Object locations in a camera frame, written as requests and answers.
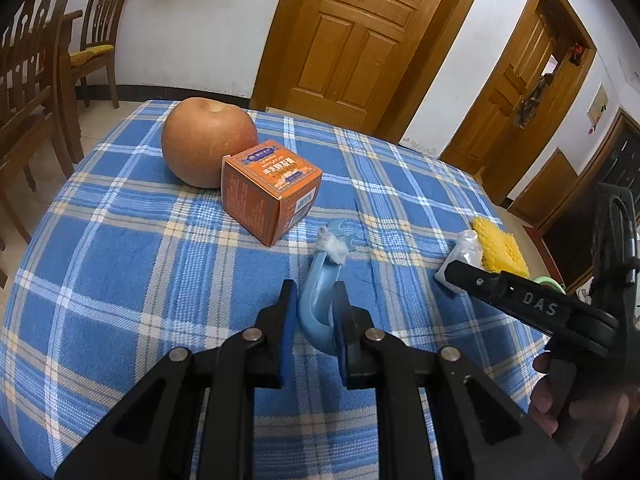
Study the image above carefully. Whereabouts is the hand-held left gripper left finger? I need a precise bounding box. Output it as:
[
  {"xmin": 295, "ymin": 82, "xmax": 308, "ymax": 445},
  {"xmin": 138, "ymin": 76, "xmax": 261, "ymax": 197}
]
[{"xmin": 55, "ymin": 279, "xmax": 299, "ymax": 480}]

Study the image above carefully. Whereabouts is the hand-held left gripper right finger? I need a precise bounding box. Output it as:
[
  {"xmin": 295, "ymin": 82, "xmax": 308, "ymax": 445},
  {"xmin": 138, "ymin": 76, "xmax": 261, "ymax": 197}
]
[{"xmin": 331, "ymin": 281, "xmax": 581, "ymax": 480}]

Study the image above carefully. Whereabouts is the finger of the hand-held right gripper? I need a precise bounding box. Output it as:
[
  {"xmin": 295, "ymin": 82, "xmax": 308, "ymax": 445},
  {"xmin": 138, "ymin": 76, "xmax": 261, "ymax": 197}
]
[{"xmin": 444, "ymin": 261, "xmax": 503, "ymax": 306}]

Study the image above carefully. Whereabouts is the white plastic bag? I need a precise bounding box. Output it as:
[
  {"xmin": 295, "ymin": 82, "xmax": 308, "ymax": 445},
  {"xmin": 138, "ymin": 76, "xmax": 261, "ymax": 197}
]
[{"xmin": 434, "ymin": 230, "xmax": 485, "ymax": 293}]

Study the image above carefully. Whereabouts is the blue plastic hook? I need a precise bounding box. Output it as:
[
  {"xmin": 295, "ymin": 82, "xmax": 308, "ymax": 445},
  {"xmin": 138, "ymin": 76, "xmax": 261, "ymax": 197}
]
[{"xmin": 297, "ymin": 217, "xmax": 358, "ymax": 356}]

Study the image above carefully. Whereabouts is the person's right hand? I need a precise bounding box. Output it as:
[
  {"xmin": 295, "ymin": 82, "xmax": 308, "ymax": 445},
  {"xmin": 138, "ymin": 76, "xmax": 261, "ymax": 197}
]
[{"xmin": 529, "ymin": 352, "xmax": 638, "ymax": 476}]

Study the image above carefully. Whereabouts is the yellow foam fruit net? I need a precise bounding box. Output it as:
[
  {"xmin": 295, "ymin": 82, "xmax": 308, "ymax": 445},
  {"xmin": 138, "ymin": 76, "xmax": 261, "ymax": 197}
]
[{"xmin": 471, "ymin": 216, "xmax": 530, "ymax": 278}]

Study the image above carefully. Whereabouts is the orange cardboard box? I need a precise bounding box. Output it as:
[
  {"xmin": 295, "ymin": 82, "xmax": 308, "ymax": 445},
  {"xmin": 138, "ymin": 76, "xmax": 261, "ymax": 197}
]
[{"xmin": 221, "ymin": 140, "xmax": 323, "ymax": 247}]

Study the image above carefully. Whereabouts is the blue plaid tablecloth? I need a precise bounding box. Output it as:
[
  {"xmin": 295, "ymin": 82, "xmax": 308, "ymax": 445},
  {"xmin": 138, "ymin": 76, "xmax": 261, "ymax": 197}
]
[{"xmin": 0, "ymin": 99, "xmax": 551, "ymax": 480}]

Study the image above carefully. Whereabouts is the dark door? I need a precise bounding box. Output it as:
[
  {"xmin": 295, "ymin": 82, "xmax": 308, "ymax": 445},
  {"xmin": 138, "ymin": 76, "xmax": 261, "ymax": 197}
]
[{"xmin": 542, "ymin": 107, "xmax": 640, "ymax": 291}]

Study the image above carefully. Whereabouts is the open wooden door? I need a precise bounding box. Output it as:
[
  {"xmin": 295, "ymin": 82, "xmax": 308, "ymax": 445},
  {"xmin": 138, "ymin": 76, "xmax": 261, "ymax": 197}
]
[{"xmin": 440, "ymin": 0, "xmax": 598, "ymax": 206}]

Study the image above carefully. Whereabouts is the dark hanging bag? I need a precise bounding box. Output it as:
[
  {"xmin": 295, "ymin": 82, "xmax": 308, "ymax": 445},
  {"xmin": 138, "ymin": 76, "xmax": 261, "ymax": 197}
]
[{"xmin": 517, "ymin": 72, "xmax": 553, "ymax": 128}]

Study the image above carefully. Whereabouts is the apple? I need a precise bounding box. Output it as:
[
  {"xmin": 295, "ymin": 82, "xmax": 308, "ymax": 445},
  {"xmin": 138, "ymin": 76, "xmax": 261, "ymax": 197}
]
[{"xmin": 161, "ymin": 97, "xmax": 259, "ymax": 189}]

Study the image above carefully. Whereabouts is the closed wooden door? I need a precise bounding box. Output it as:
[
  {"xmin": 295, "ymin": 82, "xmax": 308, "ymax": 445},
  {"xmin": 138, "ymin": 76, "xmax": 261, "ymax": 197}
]
[{"xmin": 250, "ymin": 0, "xmax": 493, "ymax": 143}]

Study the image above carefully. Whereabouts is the yellow seat cushion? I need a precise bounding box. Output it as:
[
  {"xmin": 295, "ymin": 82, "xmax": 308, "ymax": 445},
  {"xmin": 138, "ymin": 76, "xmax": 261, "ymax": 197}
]
[{"xmin": 69, "ymin": 44, "xmax": 115, "ymax": 67}]

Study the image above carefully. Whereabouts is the wooden chair with cushion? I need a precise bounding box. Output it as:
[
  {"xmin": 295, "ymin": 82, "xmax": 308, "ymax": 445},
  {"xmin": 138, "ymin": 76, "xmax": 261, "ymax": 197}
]
[{"xmin": 65, "ymin": 0, "xmax": 138, "ymax": 111}]

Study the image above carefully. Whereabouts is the wooden wall panel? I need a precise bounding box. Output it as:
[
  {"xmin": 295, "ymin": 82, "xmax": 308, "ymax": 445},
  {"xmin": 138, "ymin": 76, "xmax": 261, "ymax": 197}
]
[{"xmin": 507, "ymin": 147, "xmax": 578, "ymax": 226}]

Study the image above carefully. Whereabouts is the beige wall box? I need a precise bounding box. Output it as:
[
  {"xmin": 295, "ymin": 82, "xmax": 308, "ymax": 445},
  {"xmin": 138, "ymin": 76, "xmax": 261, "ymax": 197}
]
[{"xmin": 586, "ymin": 85, "xmax": 609, "ymax": 125}]

